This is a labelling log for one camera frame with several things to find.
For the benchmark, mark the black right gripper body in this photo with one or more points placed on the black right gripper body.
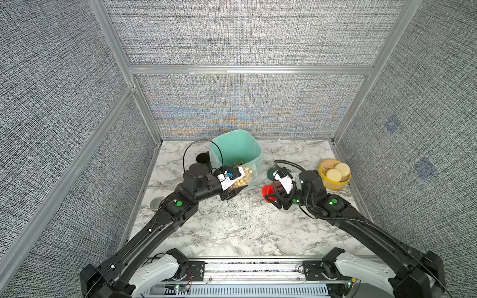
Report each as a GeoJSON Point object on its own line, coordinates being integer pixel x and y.
{"type": "Point", "coordinates": [277, 194]}

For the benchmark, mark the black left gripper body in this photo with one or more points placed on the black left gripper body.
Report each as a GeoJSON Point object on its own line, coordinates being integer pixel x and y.
{"type": "Point", "coordinates": [223, 194]}

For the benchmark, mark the red jar lid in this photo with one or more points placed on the red jar lid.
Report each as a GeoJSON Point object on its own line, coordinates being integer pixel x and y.
{"type": "Point", "coordinates": [268, 191]}

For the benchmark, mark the red lid peanut jar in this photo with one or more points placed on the red lid peanut jar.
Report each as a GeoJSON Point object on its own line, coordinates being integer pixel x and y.
{"type": "Point", "coordinates": [248, 174]}

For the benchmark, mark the green jar lid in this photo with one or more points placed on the green jar lid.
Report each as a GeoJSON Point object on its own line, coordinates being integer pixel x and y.
{"type": "Point", "coordinates": [273, 174]}

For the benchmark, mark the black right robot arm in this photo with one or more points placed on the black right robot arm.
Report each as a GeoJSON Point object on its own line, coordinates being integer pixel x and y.
{"type": "Point", "coordinates": [405, 272]}

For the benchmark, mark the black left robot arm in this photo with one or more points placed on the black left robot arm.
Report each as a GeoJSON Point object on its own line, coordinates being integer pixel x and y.
{"type": "Point", "coordinates": [126, 274]}

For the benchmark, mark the black mug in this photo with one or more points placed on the black mug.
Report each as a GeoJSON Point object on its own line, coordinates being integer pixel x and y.
{"type": "Point", "coordinates": [204, 158]}

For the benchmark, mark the green trash bin with liner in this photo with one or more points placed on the green trash bin with liner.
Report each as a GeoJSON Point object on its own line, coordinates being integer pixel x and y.
{"type": "Point", "coordinates": [237, 147]}

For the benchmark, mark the pale round bun, front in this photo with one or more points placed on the pale round bun, front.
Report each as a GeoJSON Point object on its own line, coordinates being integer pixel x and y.
{"type": "Point", "coordinates": [334, 175]}

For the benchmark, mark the pale round bun, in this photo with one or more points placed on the pale round bun,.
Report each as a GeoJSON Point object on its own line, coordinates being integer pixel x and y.
{"type": "Point", "coordinates": [334, 175]}
{"type": "Point", "coordinates": [344, 169]}

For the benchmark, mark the yellow bamboo steamer basket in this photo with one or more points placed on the yellow bamboo steamer basket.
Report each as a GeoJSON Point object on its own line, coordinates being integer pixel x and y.
{"type": "Point", "coordinates": [324, 167]}

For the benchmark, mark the pale round bun, rear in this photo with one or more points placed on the pale round bun, rear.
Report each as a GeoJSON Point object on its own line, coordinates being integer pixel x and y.
{"type": "Point", "coordinates": [344, 169]}

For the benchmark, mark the small silver lid jar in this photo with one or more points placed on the small silver lid jar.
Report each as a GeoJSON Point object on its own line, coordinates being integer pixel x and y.
{"type": "Point", "coordinates": [156, 203]}

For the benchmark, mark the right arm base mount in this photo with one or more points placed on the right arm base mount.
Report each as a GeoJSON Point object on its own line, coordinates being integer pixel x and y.
{"type": "Point", "coordinates": [314, 271]}

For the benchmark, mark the aluminium front rail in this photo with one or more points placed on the aluminium front rail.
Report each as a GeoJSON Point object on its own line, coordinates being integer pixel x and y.
{"type": "Point", "coordinates": [261, 277]}

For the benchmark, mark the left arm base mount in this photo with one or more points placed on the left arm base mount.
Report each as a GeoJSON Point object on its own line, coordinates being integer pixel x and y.
{"type": "Point", "coordinates": [192, 271]}

